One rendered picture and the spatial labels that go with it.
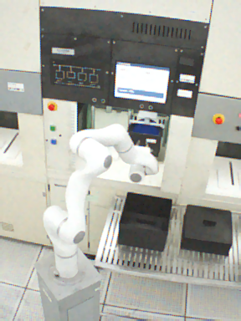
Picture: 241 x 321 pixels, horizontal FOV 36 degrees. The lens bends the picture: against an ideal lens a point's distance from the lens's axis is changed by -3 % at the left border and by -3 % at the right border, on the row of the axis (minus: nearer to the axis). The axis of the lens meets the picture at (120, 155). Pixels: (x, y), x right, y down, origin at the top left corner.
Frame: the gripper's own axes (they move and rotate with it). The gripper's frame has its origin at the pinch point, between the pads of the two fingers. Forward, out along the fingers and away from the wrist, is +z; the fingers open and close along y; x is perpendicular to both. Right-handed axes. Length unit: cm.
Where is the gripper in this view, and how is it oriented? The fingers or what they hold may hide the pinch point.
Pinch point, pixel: (142, 144)
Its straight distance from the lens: 226.3
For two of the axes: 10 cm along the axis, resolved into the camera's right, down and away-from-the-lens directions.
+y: 9.9, 1.4, -0.9
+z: 1.5, -5.8, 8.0
